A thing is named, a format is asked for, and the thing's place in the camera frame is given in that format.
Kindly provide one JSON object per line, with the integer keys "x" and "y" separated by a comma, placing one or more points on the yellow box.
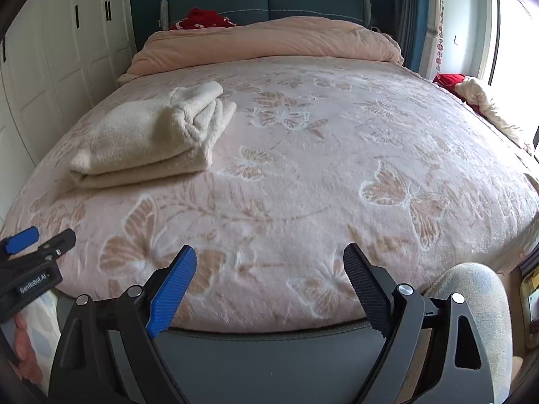
{"x": 531, "y": 298}

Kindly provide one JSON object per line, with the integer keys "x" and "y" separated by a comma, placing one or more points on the grey curtain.
{"x": 406, "y": 17}

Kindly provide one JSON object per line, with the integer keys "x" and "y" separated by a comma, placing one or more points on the red cloth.
{"x": 202, "y": 19}

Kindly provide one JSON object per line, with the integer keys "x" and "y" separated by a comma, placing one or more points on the crumpled cream blanket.
{"x": 488, "y": 105}

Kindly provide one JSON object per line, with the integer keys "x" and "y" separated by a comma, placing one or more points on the pink duvet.
{"x": 269, "y": 38}

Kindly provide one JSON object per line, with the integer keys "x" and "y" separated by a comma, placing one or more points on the cream knit sweater black hearts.
{"x": 134, "y": 134}

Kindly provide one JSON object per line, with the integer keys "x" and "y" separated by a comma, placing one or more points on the pink butterfly blanket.
{"x": 316, "y": 197}

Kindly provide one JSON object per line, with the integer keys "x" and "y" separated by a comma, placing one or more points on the person's left hand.
{"x": 25, "y": 345}

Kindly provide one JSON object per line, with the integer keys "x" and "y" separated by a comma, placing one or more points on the red cushion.
{"x": 450, "y": 82}

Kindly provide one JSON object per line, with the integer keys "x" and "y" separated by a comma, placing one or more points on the person's right leg patterned pants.
{"x": 476, "y": 294}

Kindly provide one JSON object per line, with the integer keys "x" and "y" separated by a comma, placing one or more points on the teal upholstered headboard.
{"x": 311, "y": 4}

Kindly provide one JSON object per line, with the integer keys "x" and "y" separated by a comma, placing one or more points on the bright window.
{"x": 513, "y": 42}

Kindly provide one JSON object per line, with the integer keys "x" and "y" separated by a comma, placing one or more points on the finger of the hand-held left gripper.
{"x": 23, "y": 236}
{"x": 59, "y": 244}

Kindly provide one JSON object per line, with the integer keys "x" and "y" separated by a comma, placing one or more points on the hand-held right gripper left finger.
{"x": 170, "y": 294}

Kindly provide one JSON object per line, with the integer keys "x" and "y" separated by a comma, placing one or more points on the white wardrobe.
{"x": 54, "y": 50}

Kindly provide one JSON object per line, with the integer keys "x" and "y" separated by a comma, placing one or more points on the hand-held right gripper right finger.
{"x": 368, "y": 290}

